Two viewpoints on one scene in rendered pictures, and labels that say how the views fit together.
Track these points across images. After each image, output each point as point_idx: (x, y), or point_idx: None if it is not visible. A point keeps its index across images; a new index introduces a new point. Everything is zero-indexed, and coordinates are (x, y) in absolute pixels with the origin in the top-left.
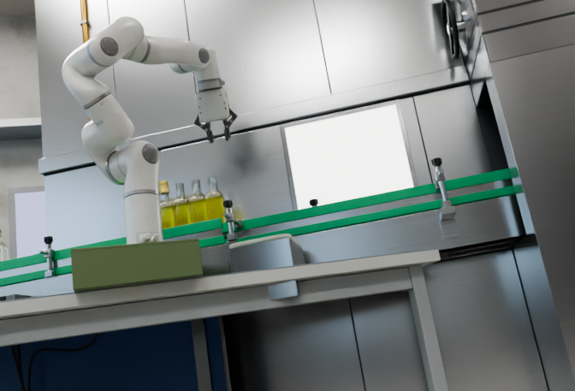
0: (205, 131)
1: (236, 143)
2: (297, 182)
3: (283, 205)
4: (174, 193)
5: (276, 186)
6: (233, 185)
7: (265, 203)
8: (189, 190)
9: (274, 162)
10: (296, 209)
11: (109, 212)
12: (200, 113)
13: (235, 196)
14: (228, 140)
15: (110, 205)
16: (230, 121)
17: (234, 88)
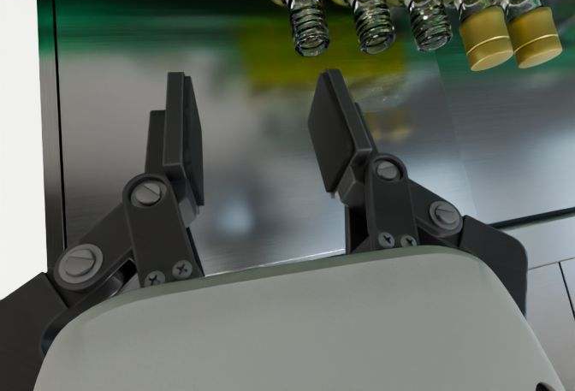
0: (391, 156)
1: (240, 236)
2: (27, 85)
3: (86, 20)
4: (415, 100)
5: (104, 79)
6: (251, 102)
7: (147, 37)
8: (376, 103)
9: (105, 162)
10: (42, 3)
11: (540, 90)
12: (538, 388)
13: (243, 69)
14: (170, 74)
15: (542, 104)
16: (84, 250)
17: None
